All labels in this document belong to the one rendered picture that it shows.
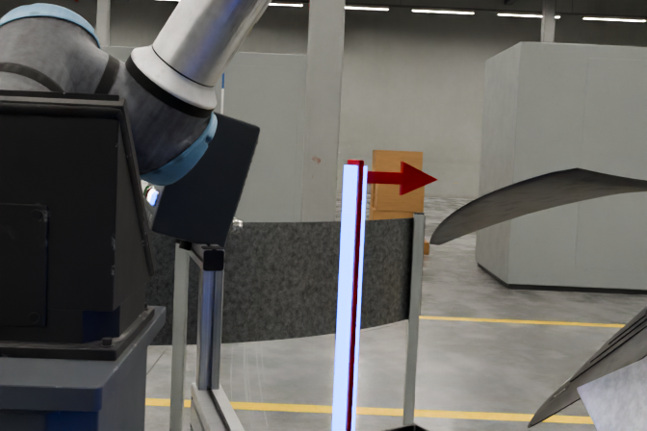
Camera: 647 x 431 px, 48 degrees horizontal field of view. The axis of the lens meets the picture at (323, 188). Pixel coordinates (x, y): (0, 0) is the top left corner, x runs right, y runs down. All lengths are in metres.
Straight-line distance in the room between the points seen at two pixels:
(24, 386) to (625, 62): 6.82
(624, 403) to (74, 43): 0.66
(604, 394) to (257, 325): 1.92
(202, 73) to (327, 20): 4.20
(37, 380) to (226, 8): 0.43
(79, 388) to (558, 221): 6.52
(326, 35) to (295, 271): 2.76
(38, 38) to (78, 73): 0.05
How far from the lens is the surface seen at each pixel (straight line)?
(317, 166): 4.97
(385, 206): 8.81
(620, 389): 0.67
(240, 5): 0.84
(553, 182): 0.50
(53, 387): 0.64
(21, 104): 0.70
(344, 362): 0.52
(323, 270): 2.57
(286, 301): 2.52
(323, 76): 5.00
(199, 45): 0.85
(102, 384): 0.64
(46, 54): 0.85
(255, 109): 6.72
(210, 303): 1.04
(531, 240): 6.96
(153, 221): 1.06
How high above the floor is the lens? 1.20
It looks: 3 degrees down
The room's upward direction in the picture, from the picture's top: 3 degrees clockwise
